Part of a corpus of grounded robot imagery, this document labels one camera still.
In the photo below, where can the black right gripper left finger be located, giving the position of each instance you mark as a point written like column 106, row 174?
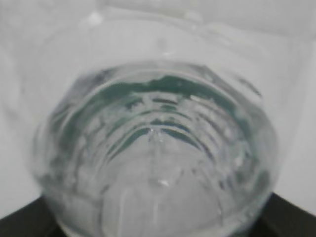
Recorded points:
column 33, row 220

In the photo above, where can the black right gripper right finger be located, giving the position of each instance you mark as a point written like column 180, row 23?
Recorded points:
column 280, row 218

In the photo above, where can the clear green-label water bottle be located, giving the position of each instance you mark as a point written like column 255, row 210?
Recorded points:
column 171, row 126

